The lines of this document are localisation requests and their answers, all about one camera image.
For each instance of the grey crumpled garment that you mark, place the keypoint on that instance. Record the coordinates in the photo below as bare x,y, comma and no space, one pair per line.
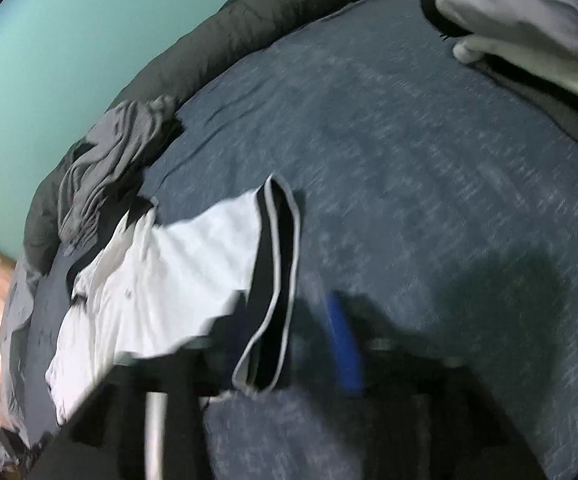
114,160

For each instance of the folded grey black-trimmed garment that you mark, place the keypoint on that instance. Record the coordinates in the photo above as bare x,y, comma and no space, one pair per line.
514,10

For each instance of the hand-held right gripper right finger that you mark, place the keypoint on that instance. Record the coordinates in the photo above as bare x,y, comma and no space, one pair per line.
343,340

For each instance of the blue heathered bedspread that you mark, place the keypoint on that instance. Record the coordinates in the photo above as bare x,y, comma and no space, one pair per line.
394,160

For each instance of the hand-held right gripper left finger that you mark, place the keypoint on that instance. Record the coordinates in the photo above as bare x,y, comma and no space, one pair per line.
234,340

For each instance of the white black-trimmed polo shirt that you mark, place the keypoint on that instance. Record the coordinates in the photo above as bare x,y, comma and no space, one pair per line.
179,270

